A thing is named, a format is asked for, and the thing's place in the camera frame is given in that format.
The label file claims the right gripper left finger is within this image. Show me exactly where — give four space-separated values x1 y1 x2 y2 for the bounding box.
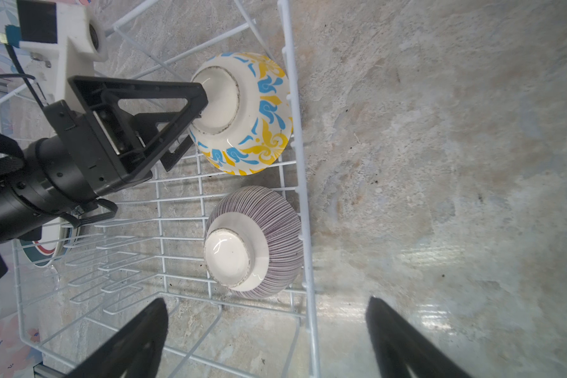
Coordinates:
67 298 169 377

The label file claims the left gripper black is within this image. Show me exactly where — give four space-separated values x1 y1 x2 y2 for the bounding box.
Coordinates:
35 76 209 210

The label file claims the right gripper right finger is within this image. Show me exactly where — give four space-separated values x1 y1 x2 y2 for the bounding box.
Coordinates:
365 297 469 377

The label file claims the yellow patterned ceramic bowl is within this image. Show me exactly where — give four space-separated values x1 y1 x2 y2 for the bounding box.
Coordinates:
189 52 293 176

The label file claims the white plate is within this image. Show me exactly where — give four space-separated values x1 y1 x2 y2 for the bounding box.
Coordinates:
19 220 80 268

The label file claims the grey striped ceramic bowl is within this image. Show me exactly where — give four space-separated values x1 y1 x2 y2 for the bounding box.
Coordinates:
203 186 304 299

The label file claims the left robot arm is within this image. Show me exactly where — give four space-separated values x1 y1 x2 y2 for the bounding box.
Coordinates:
0 76 209 279

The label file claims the white wire dish rack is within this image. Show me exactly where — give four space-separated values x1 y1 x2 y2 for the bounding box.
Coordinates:
0 1 323 377

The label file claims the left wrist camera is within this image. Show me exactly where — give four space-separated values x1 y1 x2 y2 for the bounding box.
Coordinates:
7 1 108 113

